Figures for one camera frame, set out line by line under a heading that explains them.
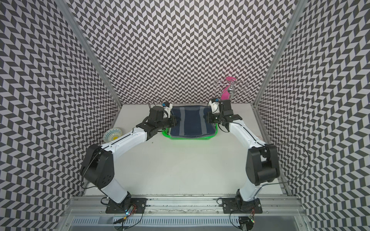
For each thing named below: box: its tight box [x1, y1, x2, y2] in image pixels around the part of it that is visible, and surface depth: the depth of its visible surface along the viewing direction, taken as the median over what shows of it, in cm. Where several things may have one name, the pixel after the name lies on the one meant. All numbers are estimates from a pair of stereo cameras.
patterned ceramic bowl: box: [102, 127, 123, 143], surface depth 98 cm
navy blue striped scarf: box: [170, 105, 216, 139], surface depth 88 cm
